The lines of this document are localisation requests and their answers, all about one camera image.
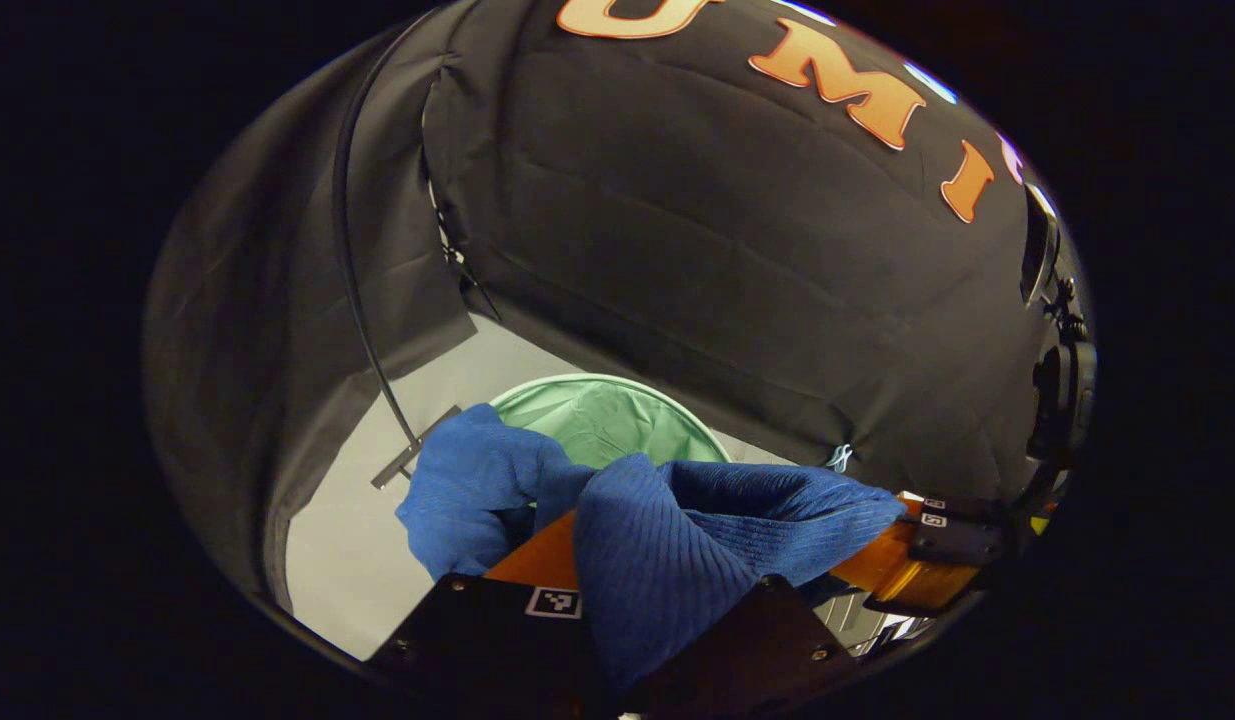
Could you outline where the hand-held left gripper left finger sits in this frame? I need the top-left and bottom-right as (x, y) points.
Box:
(365, 508), (618, 716)

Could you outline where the green laundry hamper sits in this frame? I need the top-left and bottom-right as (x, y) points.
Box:
(487, 373), (735, 471)

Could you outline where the blue corduroy jacket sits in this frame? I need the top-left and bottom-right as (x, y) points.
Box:
(395, 403), (910, 696)

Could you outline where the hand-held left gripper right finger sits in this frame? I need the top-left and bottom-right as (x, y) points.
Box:
(622, 573), (863, 716)

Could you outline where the black clothes rack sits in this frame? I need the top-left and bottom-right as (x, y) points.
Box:
(332, 10), (503, 491)

